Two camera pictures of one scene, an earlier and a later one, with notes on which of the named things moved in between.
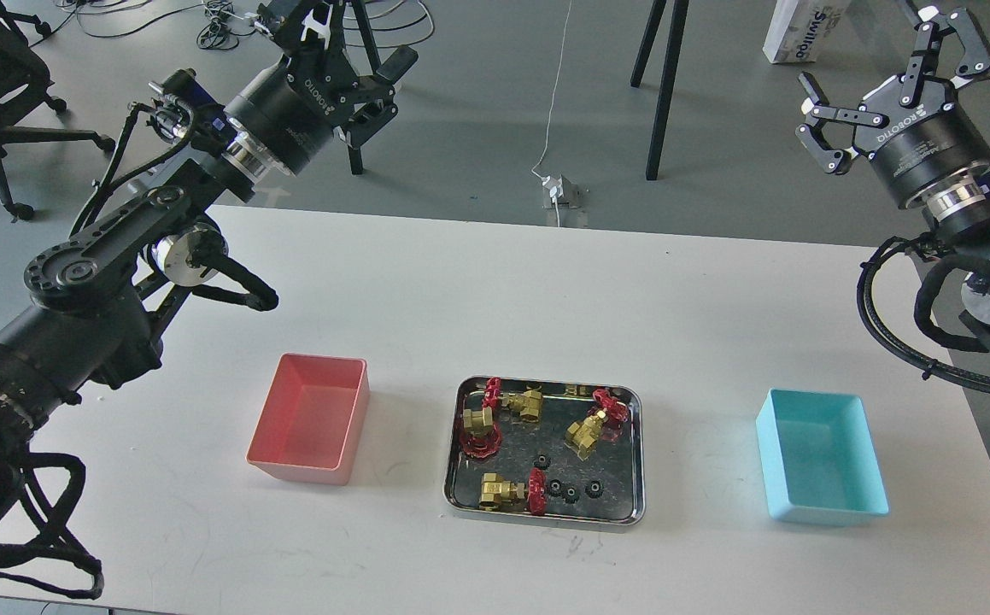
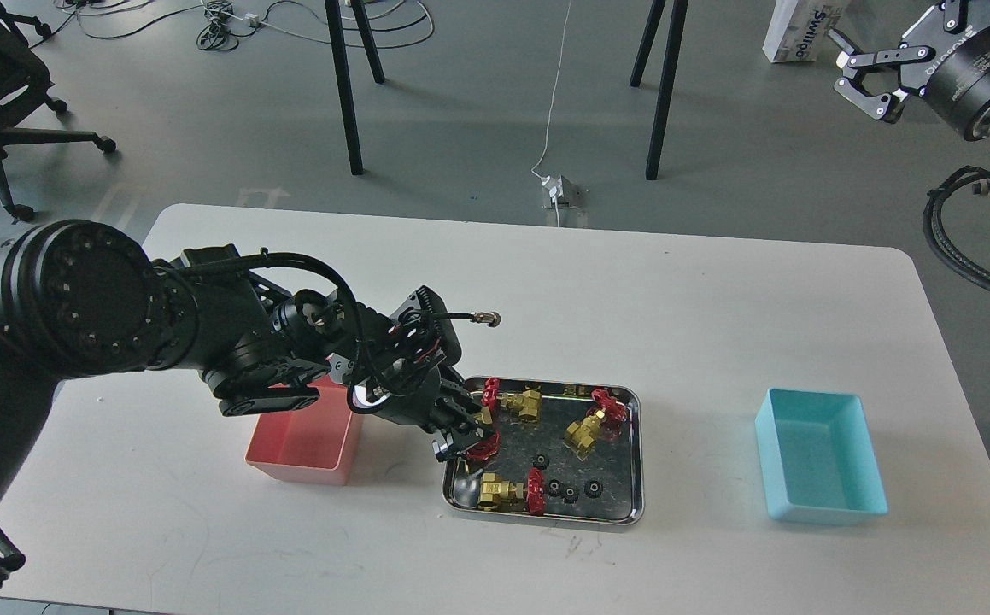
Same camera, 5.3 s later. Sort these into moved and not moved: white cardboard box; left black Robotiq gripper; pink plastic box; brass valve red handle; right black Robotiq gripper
Moved: right black Robotiq gripper; left black Robotiq gripper
Not moved: white cardboard box; pink plastic box; brass valve red handle
